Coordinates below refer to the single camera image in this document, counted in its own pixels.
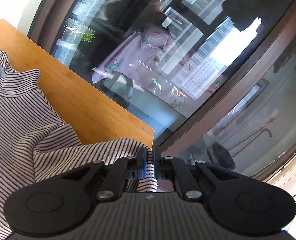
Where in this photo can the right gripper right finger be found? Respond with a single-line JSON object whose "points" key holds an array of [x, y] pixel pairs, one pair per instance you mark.
{"points": [[176, 171]]}

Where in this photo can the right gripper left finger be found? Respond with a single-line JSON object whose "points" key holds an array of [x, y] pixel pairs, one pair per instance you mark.
{"points": [[123, 170]]}

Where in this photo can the black white striped shirt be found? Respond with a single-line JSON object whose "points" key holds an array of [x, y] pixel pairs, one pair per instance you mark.
{"points": [[35, 142]]}

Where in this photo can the black dustpan bin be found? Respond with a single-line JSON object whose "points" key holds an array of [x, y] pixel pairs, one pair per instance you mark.
{"points": [[220, 156]]}

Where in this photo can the pink floral hanging cloth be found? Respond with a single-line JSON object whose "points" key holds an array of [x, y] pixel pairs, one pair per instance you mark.
{"points": [[152, 60]]}

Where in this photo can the potted green plant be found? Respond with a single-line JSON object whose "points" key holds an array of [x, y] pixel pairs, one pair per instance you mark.
{"points": [[88, 37]]}

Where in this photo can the long handled broom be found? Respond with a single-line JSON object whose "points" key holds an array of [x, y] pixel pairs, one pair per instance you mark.
{"points": [[262, 129]]}

